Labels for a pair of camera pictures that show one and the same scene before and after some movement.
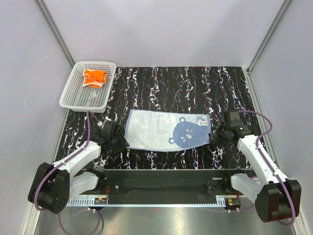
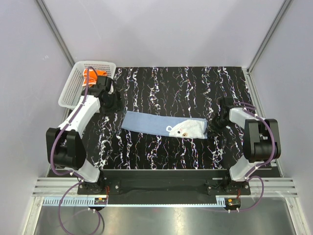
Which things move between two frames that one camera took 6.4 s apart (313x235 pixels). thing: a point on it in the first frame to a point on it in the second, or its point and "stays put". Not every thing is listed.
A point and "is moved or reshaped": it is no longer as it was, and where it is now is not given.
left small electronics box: x=99 y=200 stays put
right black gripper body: x=223 y=131 to x=218 y=124
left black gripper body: x=115 y=147 to x=112 y=105
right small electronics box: x=232 y=203 stays put
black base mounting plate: x=168 y=181 stays put
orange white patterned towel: x=94 y=78 stays put
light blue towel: x=167 y=131 is moved or reshaped
